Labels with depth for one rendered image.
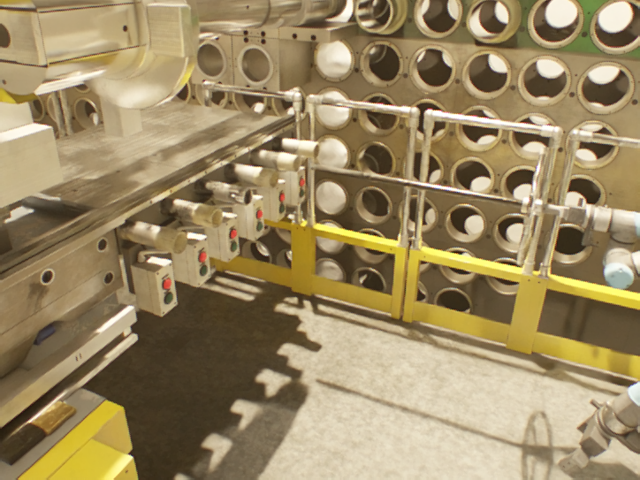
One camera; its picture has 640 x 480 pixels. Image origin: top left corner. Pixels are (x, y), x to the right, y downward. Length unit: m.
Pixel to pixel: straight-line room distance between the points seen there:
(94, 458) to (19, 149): 0.68
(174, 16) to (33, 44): 0.27
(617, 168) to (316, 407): 1.90
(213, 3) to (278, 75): 1.50
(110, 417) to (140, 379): 0.99
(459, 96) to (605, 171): 0.84
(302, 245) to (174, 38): 1.66
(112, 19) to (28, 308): 0.71
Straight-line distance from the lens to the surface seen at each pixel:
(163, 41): 1.21
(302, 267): 2.73
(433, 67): 3.67
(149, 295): 1.66
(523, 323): 2.53
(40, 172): 1.36
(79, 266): 1.56
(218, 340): 2.55
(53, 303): 1.54
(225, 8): 1.55
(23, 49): 1.11
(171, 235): 1.51
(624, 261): 1.76
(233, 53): 3.09
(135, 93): 1.34
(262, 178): 1.89
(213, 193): 1.81
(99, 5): 1.17
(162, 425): 2.22
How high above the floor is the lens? 1.57
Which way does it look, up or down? 27 degrees down
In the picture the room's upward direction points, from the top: 2 degrees clockwise
